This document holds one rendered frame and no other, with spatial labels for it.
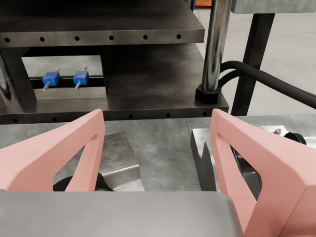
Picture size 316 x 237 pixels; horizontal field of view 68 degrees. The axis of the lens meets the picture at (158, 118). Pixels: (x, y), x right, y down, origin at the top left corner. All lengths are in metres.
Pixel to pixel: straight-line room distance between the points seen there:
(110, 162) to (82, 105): 0.46
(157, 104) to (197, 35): 0.28
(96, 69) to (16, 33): 0.27
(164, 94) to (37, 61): 0.47
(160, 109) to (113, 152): 0.38
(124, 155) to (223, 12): 0.52
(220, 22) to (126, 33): 0.31
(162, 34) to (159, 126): 0.32
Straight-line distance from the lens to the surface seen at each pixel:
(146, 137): 0.71
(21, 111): 0.98
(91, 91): 0.94
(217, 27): 0.80
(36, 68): 0.96
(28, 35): 0.92
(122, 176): 0.49
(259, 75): 0.84
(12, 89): 1.01
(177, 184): 0.60
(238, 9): 0.94
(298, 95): 0.84
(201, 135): 0.64
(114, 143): 0.54
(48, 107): 0.96
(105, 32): 0.85
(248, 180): 0.49
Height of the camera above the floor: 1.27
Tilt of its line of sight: 37 degrees down
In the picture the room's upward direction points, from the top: straight up
